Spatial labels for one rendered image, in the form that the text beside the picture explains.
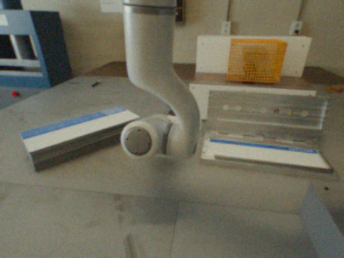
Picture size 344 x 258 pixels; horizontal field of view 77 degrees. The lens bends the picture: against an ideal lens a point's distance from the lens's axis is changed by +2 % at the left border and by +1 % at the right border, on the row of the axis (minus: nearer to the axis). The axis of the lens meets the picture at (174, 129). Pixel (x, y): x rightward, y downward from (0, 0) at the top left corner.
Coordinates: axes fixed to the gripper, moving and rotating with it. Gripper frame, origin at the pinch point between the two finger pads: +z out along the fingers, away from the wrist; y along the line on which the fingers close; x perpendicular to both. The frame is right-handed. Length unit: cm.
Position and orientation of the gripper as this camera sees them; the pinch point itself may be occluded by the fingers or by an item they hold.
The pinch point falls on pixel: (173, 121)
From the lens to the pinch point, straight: 74.4
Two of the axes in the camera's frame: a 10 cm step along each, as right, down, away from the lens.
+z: 2.2, -1.6, 9.6
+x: 0.5, -9.8, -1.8
